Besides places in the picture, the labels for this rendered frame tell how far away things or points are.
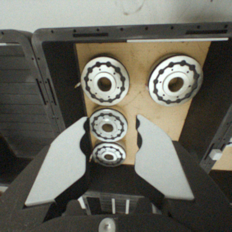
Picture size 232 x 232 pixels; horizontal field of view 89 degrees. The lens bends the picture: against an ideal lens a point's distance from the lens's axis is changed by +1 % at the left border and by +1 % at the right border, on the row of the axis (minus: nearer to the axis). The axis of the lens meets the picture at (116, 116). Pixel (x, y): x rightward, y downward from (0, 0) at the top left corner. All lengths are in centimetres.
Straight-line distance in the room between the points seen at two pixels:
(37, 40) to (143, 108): 24
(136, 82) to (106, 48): 9
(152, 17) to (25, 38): 31
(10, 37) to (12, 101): 24
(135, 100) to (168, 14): 24
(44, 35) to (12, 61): 19
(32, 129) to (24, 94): 12
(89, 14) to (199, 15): 28
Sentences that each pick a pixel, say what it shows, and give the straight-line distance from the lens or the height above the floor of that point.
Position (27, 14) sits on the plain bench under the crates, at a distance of 50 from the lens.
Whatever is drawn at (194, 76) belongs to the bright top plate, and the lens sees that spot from 28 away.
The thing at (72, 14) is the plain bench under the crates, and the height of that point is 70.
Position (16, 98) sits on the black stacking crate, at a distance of 42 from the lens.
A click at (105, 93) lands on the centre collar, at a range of 26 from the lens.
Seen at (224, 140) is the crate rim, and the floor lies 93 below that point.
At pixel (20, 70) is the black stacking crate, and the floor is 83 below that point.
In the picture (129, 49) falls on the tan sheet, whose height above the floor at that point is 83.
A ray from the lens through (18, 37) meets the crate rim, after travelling 23.
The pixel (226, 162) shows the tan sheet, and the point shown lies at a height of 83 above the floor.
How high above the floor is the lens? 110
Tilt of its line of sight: 59 degrees down
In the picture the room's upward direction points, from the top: 171 degrees counter-clockwise
